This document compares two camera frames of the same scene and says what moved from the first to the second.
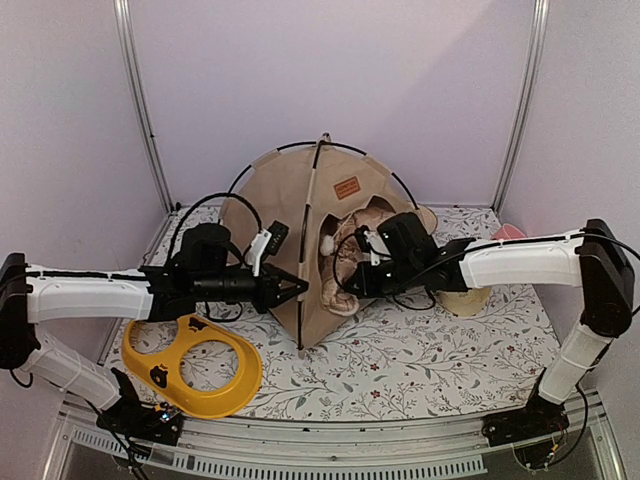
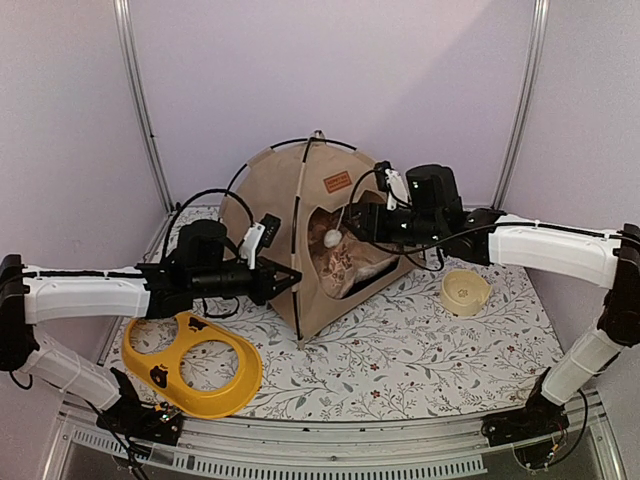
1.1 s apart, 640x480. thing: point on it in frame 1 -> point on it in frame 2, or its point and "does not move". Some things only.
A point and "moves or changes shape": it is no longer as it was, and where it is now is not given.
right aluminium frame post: [532, 100] does not move
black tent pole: [307, 222] -> [294, 234]
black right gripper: [366, 289] -> [372, 228]
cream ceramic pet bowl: [465, 303] does not move
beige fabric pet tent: [302, 206] moves or changes shape
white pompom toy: [327, 245] -> [333, 238]
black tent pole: [327, 142] moves or changes shape
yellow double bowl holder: [161, 371] does not move
